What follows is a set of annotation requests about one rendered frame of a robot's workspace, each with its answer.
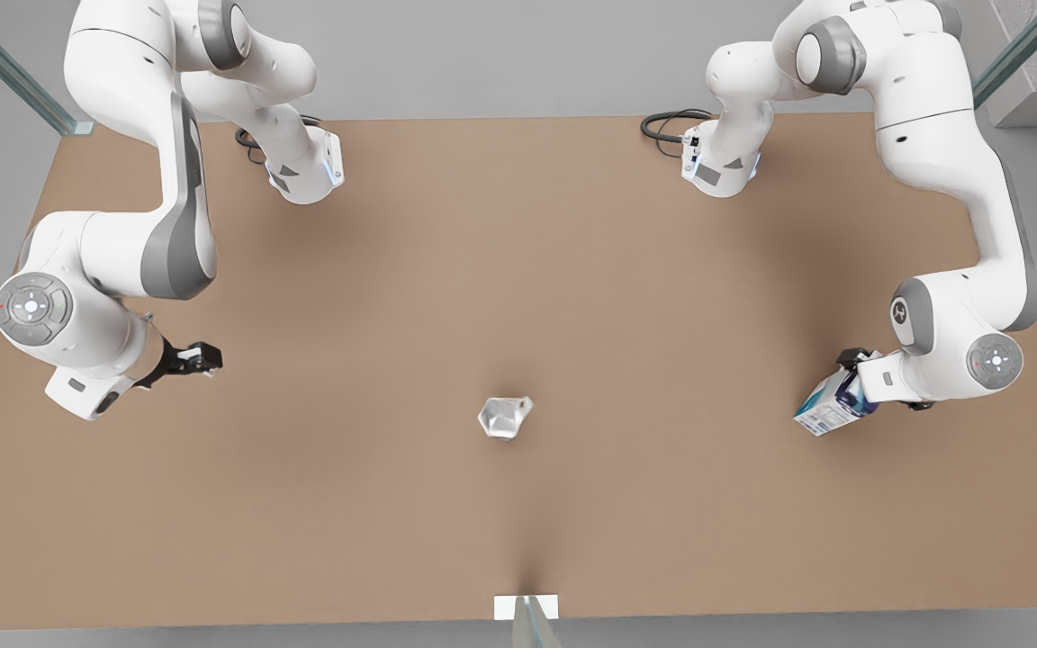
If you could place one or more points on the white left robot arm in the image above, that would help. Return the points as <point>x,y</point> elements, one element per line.
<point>933,135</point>

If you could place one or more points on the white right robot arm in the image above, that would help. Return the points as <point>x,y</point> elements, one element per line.
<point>113,99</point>

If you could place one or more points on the clear faceted glass cup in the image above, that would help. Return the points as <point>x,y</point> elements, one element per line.
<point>504,418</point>

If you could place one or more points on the blue and white carton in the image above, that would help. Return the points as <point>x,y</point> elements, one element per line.
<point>832,405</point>

